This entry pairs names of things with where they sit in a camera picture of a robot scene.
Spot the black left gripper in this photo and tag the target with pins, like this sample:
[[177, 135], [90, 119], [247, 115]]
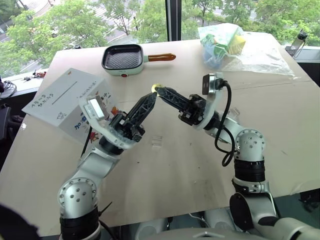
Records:
[[125, 128]]

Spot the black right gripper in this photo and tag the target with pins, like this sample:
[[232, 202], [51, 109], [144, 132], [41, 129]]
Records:
[[193, 110]]

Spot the gold coin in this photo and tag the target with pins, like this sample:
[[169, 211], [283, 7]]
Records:
[[155, 87]]

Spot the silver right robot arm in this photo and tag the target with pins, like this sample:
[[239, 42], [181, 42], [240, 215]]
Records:
[[250, 145]]

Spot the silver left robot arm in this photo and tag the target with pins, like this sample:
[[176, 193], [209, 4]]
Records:
[[85, 167]]

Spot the white slotted cardboard box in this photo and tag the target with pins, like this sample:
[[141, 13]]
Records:
[[62, 95]]

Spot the small clear acrylic block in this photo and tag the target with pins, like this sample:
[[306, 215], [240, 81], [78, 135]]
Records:
[[157, 141], [235, 113]]

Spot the mint green square electric pan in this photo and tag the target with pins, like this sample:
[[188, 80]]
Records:
[[122, 61]]

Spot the blue plastic item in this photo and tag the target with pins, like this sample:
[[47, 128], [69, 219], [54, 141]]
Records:
[[210, 58]]

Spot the green and white carton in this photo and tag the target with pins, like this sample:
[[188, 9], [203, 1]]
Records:
[[216, 43]]

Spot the yellow sponge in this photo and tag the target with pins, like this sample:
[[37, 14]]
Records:
[[237, 43]]

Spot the clear plastic bag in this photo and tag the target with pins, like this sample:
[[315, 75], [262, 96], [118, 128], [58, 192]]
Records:
[[260, 57]]

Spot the small red and black tool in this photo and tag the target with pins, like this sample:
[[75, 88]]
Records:
[[35, 75]]

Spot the silver robot torso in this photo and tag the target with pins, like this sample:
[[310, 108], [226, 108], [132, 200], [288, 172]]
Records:
[[180, 233]]

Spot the clear bottle with black lid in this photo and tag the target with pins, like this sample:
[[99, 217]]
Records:
[[298, 42]]

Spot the black chair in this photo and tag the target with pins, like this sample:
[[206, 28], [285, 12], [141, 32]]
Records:
[[6, 125]]

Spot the black object under table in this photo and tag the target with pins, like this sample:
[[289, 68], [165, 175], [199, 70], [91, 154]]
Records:
[[311, 200]]

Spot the dark rounded shape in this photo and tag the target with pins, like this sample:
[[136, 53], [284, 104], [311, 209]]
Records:
[[17, 225]]

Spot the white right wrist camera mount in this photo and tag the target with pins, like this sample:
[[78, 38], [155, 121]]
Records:
[[212, 85]]

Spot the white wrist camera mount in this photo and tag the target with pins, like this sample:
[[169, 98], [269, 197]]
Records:
[[95, 108], [212, 85]]

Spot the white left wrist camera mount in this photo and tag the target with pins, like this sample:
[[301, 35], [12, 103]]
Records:
[[95, 108]]

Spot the black window frame post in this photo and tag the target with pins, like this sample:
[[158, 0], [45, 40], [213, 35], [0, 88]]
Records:
[[173, 20]]

